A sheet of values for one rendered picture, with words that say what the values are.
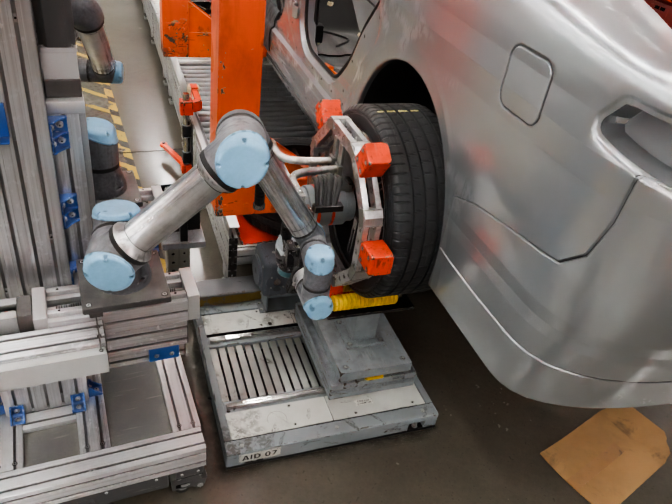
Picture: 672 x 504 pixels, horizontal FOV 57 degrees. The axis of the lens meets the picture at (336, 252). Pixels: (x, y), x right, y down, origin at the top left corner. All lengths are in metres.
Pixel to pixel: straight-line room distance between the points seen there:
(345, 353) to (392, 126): 0.94
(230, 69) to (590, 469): 2.01
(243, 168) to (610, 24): 0.79
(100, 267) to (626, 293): 1.15
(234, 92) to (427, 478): 1.57
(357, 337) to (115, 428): 0.94
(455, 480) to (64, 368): 1.43
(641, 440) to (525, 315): 1.43
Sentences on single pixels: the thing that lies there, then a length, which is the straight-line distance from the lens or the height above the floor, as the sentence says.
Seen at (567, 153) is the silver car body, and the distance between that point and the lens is 1.41.
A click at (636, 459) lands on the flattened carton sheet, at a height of 0.01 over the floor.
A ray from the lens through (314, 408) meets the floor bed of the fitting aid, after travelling 2.43.
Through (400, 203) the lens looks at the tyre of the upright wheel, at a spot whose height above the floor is 1.02.
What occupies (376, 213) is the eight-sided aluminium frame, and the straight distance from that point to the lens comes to 1.84.
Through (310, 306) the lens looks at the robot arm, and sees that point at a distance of 1.62.
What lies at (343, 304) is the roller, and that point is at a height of 0.52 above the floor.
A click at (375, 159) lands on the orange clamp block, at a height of 1.13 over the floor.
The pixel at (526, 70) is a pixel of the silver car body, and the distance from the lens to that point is 1.53.
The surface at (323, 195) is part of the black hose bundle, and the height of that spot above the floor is 1.00.
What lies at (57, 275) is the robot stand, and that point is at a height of 0.75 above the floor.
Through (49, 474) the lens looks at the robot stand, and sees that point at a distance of 2.12.
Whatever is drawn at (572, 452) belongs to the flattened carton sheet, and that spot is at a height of 0.01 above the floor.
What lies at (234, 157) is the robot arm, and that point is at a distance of 1.34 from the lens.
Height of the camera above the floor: 1.91
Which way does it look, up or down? 35 degrees down
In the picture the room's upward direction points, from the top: 9 degrees clockwise
